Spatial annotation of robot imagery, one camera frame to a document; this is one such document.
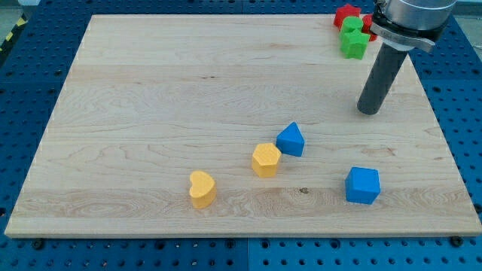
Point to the black bolt front left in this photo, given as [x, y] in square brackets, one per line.
[37, 244]

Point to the red block behind arm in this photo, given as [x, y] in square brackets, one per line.
[367, 23]

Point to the light wooden board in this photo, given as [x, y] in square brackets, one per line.
[151, 98]

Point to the red star block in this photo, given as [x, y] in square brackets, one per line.
[345, 11]

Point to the blue triangle block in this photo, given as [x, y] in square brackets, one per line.
[291, 141]

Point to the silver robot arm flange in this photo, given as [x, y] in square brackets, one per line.
[411, 24]

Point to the black bolt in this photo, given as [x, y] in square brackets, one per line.
[37, 244]
[456, 241]

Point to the yellow hexagon block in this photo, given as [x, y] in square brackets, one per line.
[265, 160]

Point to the yellow heart block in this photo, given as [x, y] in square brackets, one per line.
[203, 189]

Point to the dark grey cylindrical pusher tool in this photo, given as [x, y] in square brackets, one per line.
[382, 75]

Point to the green star block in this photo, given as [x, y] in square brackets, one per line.
[354, 44]

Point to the black bolt front right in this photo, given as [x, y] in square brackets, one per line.
[456, 241]

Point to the blue cube block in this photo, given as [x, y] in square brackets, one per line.
[362, 185]

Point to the green cylinder block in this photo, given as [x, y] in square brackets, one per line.
[350, 24]

